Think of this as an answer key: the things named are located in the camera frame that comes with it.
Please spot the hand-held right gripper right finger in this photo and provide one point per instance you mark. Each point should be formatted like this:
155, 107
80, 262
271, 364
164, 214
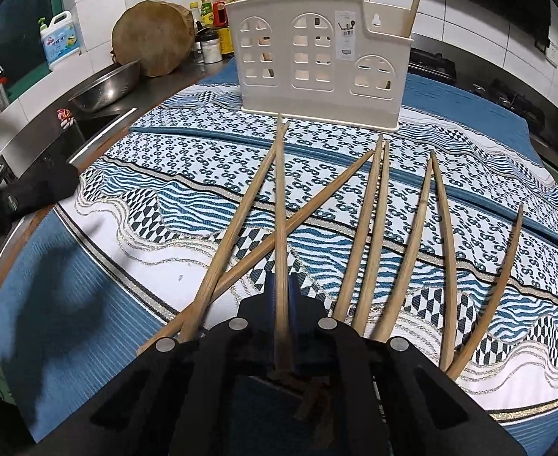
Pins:
295, 299

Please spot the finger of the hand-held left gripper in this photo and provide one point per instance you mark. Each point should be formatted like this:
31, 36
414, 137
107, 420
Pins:
46, 185

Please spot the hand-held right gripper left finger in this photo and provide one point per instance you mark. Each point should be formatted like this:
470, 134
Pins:
270, 294

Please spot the cream plastic chopstick holder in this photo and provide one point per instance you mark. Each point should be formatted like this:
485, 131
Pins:
336, 80

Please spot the pink white scrub cloth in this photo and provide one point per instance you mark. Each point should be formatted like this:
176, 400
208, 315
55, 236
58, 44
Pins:
66, 118

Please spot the steel sink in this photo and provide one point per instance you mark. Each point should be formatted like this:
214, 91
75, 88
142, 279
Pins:
103, 126

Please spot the steel colander bowl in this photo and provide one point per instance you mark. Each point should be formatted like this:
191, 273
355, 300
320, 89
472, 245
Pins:
105, 88

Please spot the blue white patterned cloth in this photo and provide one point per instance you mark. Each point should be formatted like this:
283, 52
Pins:
188, 190

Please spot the white detergent bottle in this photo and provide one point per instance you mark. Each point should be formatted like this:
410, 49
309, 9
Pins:
60, 40

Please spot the green framed window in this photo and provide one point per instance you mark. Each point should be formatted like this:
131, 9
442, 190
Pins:
17, 19

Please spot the round wooden cutting board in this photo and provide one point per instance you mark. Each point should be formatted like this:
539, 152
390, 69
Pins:
153, 38

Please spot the white spice shaker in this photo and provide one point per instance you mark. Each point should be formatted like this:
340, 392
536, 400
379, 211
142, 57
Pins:
211, 50

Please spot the yellow cap bottle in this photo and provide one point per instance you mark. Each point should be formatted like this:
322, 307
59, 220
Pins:
195, 16

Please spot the green cap bottle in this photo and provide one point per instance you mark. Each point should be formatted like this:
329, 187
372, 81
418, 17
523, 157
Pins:
206, 12

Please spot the dark soy sauce bottle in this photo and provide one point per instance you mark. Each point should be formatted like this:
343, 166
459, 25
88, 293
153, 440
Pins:
221, 9

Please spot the black gas stove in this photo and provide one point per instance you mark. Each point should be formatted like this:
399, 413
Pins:
449, 69

